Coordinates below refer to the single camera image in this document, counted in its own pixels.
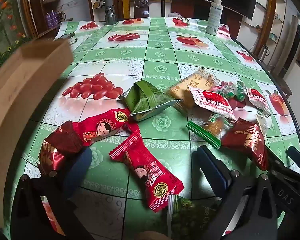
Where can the brown cardboard box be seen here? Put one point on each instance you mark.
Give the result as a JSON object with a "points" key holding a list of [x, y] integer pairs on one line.
{"points": [[17, 85]]}

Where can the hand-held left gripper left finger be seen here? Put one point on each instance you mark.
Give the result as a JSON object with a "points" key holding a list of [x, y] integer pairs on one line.
{"points": [[76, 175]]}

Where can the olive green snack packet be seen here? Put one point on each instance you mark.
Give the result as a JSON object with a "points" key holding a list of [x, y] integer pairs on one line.
{"points": [[142, 100]]}

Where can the steel thermos cup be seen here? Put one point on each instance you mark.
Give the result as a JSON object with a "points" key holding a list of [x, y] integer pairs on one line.
{"points": [[264, 52]]}

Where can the white standing air conditioner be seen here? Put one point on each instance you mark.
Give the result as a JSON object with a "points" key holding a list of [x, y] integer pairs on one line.
{"points": [[291, 45]]}

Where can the green pea snack packet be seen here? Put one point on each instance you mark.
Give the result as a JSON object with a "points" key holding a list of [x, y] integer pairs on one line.
{"points": [[192, 217]]}

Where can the wooden side table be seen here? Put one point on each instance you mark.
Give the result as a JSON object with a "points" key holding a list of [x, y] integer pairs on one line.
{"points": [[285, 86]]}

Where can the white spray bottle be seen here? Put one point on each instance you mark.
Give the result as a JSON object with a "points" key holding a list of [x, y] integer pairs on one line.
{"points": [[214, 17]]}

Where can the black flat object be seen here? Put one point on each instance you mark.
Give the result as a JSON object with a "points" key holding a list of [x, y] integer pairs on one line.
{"points": [[66, 37]]}

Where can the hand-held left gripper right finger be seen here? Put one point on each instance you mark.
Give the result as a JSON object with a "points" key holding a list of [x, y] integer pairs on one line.
{"points": [[215, 173]]}

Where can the white plastic bag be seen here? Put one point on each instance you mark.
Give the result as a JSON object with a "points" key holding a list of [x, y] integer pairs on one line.
{"points": [[175, 15]]}

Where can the flower wall poster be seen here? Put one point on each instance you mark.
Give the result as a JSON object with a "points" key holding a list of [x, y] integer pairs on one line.
{"points": [[5, 30]]}

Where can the dark red shiny snack packet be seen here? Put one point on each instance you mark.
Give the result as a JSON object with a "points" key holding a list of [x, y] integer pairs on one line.
{"points": [[247, 140], [60, 147]]}

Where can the dark wooden chair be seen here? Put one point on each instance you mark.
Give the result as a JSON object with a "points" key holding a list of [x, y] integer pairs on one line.
{"points": [[141, 2]]}

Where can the green wrapped candy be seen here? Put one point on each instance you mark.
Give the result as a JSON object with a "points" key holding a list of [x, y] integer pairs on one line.
{"points": [[240, 91], [228, 91]]}

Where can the grey metal flashlight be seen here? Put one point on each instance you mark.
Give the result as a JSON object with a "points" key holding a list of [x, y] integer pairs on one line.
{"points": [[110, 10]]}

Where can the small red-white snack packet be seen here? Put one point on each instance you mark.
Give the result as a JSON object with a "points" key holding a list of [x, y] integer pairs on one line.
{"points": [[257, 98]]}

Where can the clear green-edged pastry packet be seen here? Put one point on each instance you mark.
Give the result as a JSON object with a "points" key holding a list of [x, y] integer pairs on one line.
{"points": [[210, 127]]}

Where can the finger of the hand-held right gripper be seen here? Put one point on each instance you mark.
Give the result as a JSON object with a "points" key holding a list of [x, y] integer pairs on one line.
{"points": [[297, 158], [275, 163]]}

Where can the large red-white snack packet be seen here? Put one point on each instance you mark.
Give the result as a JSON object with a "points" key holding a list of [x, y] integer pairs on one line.
{"points": [[212, 102]]}

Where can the green fruit-print tablecloth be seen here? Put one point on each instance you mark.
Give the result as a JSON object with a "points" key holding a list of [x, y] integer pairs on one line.
{"points": [[155, 67]]}

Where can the yellow biscuit packet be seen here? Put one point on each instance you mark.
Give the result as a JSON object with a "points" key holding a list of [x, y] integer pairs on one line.
{"points": [[187, 87]]}

